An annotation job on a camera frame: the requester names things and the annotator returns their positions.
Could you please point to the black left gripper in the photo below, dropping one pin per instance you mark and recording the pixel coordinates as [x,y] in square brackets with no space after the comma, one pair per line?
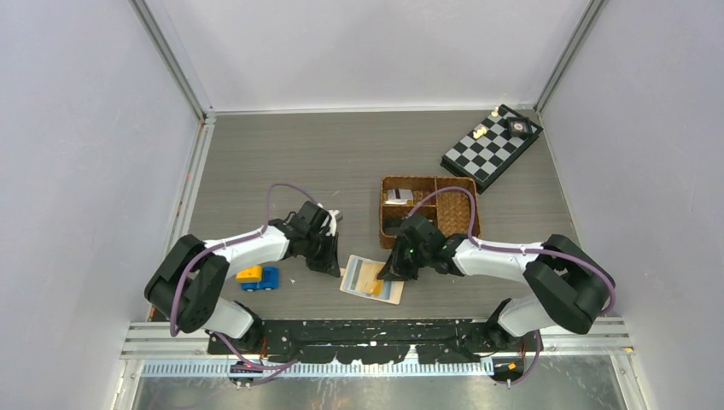
[327,265]

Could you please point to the beige leather card holder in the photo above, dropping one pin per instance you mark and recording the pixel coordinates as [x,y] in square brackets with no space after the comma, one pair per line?
[392,290]

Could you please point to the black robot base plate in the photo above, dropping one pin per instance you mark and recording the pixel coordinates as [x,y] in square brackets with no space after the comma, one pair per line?
[372,341]

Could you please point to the black white chessboard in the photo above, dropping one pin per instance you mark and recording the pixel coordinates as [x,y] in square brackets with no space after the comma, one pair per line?
[484,160]

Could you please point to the blue yellow toy car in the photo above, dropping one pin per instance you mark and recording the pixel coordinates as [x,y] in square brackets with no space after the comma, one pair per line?
[259,278]

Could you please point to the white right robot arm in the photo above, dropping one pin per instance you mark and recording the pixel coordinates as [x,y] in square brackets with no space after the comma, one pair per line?
[567,288]

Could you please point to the gold black-striped card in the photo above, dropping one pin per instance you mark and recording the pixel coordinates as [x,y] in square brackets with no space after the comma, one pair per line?
[361,272]

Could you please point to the woven wicker divided basket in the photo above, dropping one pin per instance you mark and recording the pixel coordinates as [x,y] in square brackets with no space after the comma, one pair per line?
[451,211]

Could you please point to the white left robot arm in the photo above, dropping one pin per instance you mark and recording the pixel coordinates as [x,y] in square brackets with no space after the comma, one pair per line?
[187,285]

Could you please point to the small black square box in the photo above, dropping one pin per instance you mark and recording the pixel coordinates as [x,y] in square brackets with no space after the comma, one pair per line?
[519,127]

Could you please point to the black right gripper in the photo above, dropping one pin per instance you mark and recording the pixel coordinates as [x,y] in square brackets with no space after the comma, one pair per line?
[388,272]

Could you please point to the aluminium frame rail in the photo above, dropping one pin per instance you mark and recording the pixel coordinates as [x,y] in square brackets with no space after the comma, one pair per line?
[157,23]

